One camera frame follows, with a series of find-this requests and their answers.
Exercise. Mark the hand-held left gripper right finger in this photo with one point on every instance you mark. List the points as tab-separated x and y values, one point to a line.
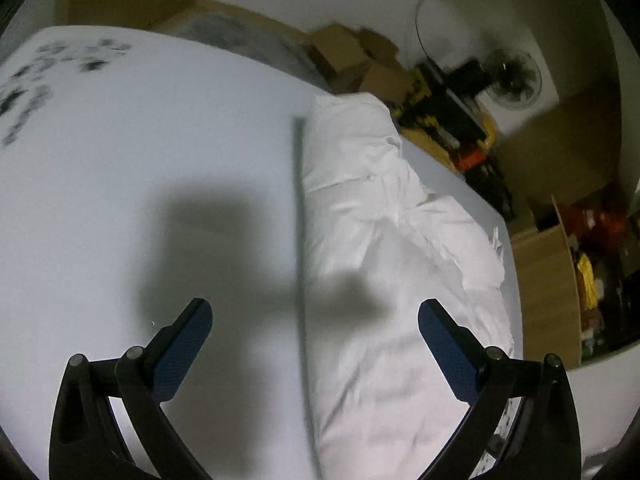
450	355

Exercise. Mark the grey fuzzy cloth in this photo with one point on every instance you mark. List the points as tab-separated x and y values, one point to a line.
240	35

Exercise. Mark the black flat case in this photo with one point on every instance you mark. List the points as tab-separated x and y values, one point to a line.
450	105

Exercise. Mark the yellow packet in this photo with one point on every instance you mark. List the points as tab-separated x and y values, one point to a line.
586	280

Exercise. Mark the open cardboard box with items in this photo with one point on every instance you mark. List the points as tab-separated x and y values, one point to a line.
545	280

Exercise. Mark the white pants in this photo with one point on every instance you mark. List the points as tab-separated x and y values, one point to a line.
380	260

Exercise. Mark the red box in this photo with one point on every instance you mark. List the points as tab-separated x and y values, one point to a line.
471	159

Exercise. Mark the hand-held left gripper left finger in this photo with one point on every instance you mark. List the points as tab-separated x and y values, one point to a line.
180	355

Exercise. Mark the black electric fan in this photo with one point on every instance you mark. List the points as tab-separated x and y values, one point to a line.
515	77

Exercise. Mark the yellow object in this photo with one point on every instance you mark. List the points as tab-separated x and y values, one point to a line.
489	132

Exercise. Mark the red bag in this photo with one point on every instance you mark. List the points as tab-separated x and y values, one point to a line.
595	220

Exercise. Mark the pile of cardboard pieces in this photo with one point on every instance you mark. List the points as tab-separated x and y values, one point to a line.
360	57

